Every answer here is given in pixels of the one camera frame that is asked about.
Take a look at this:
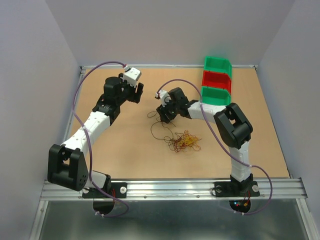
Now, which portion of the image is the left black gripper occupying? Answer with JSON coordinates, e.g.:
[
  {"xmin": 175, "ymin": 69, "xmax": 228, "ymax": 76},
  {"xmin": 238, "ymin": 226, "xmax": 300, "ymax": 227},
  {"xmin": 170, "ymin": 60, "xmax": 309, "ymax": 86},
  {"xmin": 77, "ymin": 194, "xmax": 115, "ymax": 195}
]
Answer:
[{"xmin": 116, "ymin": 73, "xmax": 144, "ymax": 106}]

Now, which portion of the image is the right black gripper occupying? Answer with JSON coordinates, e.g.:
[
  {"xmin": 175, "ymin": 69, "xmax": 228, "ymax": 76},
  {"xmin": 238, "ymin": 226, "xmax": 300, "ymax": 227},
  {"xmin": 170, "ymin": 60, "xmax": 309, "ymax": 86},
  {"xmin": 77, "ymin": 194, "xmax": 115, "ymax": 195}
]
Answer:
[{"xmin": 155, "ymin": 96, "xmax": 179, "ymax": 124}]

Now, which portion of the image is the yellow wire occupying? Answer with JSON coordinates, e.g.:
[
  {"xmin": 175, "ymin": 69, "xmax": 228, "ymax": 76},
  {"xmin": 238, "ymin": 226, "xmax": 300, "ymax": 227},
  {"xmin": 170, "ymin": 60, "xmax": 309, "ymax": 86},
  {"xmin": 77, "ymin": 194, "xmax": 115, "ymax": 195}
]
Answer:
[{"xmin": 178, "ymin": 129, "xmax": 202, "ymax": 148}]

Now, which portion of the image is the brown wire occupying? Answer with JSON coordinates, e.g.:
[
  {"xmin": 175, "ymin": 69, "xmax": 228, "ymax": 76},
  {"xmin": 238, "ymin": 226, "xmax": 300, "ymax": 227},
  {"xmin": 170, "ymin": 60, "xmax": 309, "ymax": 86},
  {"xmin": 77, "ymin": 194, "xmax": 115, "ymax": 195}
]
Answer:
[{"xmin": 146, "ymin": 110, "xmax": 177, "ymax": 146}]

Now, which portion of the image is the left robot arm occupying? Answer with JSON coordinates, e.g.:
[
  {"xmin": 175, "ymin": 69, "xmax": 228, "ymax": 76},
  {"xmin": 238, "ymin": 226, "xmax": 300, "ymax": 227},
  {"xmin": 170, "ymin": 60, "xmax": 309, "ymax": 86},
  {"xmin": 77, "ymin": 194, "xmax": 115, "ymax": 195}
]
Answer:
[{"xmin": 47, "ymin": 76, "xmax": 144, "ymax": 197}]

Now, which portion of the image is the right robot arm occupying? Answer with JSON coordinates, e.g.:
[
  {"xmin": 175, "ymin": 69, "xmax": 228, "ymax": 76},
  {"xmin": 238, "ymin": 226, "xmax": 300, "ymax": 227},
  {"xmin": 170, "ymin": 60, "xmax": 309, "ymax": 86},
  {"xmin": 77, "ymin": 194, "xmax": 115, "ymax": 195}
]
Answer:
[{"xmin": 155, "ymin": 87, "xmax": 253, "ymax": 197}]

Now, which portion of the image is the near green plastic bin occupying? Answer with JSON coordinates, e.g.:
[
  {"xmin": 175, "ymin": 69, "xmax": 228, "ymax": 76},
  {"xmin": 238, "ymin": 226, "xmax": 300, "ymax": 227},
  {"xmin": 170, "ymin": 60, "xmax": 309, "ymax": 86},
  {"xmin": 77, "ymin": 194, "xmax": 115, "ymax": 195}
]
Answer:
[{"xmin": 201, "ymin": 86, "xmax": 231, "ymax": 106}]

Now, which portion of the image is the green plastic bin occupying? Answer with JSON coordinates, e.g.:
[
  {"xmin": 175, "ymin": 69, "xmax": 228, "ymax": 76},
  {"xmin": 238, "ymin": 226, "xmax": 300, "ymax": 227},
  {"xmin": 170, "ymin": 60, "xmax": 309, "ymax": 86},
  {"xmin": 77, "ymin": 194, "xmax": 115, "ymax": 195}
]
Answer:
[
  {"xmin": 201, "ymin": 86, "xmax": 231, "ymax": 106},
  {"xmin": 203, "ymin": 56, "xmax": 232, "ymax": 78}
]

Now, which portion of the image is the red plastic bin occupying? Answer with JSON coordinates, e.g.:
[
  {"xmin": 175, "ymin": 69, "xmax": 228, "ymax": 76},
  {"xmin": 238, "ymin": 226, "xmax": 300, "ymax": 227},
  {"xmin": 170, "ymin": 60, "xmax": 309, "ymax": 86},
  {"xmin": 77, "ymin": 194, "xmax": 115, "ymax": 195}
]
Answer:
[{"xmin": 201, "ymin": 70, "xmax": 232, "ymax": 94}]

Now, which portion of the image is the far green plastic bin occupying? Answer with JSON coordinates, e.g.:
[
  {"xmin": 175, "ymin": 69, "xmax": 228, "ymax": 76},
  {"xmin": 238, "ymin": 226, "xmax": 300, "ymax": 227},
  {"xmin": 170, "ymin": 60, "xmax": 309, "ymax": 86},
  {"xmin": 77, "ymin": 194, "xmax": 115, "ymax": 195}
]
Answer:
[{"xmin": 203, "ymin": 56, "xmax": 232, "ymax": 78}]

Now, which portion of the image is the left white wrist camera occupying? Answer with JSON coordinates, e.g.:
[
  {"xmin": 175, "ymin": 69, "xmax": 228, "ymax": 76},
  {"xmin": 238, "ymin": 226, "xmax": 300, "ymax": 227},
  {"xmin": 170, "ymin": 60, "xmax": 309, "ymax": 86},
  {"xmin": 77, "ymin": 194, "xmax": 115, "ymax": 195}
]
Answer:
[{"xmin": 122, "ymin": 66, "xmax": 142, "ymax": 88}]

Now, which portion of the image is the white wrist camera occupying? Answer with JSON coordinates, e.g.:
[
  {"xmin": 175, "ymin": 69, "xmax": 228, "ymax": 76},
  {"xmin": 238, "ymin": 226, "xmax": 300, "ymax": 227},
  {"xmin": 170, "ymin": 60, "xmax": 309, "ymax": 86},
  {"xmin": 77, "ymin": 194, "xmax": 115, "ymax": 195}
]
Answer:
[
  {"xmin": 155, "ymin": 89, "xmax": 172, "ymax": 107},
  {"xmin": 122, "ymin": 66, "xmax": 142, "ymax": 88}
]

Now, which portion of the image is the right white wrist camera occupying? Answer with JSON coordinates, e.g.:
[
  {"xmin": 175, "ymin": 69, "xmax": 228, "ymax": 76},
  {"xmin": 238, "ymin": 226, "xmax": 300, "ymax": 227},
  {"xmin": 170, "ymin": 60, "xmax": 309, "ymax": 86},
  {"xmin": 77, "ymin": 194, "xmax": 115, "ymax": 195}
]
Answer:
[{"xmin": 155, "ymin": 89, "xmax": 172, "ymax": 107}]

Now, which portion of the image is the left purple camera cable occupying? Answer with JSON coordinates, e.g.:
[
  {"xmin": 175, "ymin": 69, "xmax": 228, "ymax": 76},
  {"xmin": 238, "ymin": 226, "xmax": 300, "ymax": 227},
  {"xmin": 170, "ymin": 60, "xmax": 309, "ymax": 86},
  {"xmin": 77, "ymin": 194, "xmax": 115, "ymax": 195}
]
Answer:
[{"xmin": 72, "ymin": 60, "xmax": 130, "ymax": 218}]

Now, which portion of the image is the aluminium table edge frame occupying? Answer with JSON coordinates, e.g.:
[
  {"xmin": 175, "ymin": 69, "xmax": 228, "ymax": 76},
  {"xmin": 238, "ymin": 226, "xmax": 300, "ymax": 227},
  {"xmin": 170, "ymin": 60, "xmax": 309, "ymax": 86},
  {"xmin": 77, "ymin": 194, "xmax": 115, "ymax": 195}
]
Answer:
[{"xmin": 60, "ymin": 65, "xmax": 258, "ymax": 141}]

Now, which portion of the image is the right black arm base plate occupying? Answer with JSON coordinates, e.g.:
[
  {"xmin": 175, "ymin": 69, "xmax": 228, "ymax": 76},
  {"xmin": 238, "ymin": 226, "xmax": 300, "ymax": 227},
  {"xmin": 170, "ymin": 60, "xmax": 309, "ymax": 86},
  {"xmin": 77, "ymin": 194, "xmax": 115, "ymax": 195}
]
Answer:
[{"xmin": 211, "ymin": 181, "xmax": 260, "ymax": 198}]

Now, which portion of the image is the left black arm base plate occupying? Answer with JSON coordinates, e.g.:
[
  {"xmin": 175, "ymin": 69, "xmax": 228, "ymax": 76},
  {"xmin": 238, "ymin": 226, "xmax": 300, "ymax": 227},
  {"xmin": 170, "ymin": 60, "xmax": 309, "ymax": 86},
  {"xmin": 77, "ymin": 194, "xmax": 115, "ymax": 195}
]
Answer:
[{"xmin": 82, "ymin": 182, "xmax": 128, "ymax": 199}]

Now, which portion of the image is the aluminium front rail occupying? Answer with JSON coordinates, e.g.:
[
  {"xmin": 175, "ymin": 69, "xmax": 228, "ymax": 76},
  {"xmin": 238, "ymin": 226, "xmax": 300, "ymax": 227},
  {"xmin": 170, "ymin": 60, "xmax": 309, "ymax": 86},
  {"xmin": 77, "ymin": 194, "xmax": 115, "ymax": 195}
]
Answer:
[{"xmin": 40, "ymin": 178, "xmax": 308, "ymax": 202}]

